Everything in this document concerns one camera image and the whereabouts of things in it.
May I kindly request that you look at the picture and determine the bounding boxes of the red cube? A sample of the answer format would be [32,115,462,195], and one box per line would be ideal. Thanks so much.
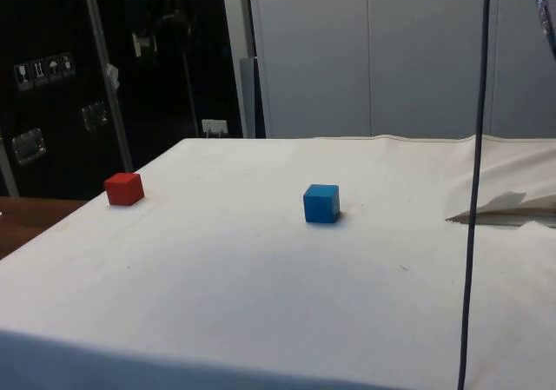
[103,172,146,207]

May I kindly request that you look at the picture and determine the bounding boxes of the blue cube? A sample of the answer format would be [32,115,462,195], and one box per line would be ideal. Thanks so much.
[302,183,341,225]

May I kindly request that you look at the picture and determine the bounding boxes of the black cabinet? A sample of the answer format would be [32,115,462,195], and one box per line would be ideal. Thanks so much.
[0,0,245,201]

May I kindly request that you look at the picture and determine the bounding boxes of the black cable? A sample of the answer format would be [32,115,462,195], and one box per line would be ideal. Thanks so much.
[456,0,493,390]
[531,0,556,63]

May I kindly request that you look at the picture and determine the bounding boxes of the pale lockers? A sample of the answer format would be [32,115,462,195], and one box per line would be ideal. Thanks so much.
[220,0,556,142]

